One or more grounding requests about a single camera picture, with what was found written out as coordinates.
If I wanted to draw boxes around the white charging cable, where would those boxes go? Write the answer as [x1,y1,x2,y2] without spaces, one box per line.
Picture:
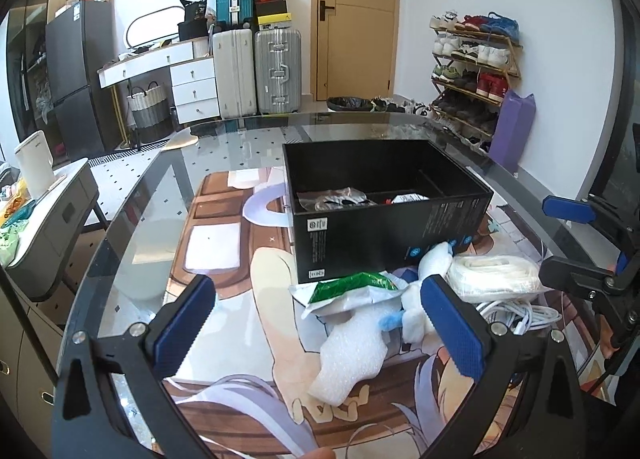
[474,299,562,338]

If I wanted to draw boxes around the bagged beige rope coil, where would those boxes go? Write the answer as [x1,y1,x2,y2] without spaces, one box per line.
[444,253,549,304]

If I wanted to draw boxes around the white plush toy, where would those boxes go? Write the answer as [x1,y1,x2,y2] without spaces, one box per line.
[378,242,454,345]

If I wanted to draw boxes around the white bubble wrap roll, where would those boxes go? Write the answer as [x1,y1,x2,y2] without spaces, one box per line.
[308,303,400,408]

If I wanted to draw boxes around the black cardboard box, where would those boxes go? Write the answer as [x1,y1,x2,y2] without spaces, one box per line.
[283,139,492,283]

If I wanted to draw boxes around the anime printed desk mat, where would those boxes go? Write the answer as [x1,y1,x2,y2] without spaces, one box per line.
[159,165,622,459]

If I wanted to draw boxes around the purple bag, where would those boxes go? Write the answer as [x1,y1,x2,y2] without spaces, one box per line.
[488,89,536,173]

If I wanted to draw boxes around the grey side cabinet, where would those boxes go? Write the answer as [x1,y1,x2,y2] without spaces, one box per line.
[6,158,108,302]

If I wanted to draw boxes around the small white packet in box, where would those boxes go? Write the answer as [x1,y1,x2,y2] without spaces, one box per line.
[390,192,430,204]

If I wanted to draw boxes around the wooden shoe rack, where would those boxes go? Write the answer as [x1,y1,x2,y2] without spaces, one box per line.
[427,10,521,154]

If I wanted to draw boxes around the green snack packet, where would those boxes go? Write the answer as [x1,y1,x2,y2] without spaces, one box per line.
[309,271,397,304]

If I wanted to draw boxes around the white electric kettle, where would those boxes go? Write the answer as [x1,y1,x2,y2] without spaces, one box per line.
[14,130,55,200]

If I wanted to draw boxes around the woven laundry basket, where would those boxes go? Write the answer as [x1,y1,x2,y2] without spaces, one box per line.
[127,81,174,144]

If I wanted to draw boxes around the clear bag in box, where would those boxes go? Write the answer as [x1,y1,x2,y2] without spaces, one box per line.
[297,187,374,212]

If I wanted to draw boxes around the white drawer desk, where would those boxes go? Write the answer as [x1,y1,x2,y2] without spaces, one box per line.
[98,36,220,124]

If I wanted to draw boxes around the black refrigerator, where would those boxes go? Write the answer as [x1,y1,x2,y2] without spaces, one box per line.
[46,0,122,161]

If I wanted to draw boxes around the white suitcase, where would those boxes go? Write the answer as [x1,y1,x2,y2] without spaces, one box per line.
[212,29,258,120]

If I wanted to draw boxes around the wooden door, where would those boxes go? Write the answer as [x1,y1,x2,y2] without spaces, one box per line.
[311,0,399,101]

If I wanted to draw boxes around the oval black-framed mirror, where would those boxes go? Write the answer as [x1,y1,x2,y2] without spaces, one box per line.
[124,5,184,49]

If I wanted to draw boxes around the black handbag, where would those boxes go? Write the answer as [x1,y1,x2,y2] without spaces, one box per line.
[178,0,208,42]

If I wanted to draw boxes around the silver suitcase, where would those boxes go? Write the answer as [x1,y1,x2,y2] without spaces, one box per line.
[254,28,302,114]

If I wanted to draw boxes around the stacked shoe boxes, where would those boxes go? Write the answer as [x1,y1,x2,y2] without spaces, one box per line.
[254,0,292,30]

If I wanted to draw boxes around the dark glass wardrobe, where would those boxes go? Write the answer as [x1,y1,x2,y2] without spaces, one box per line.
[4,0,69,162]

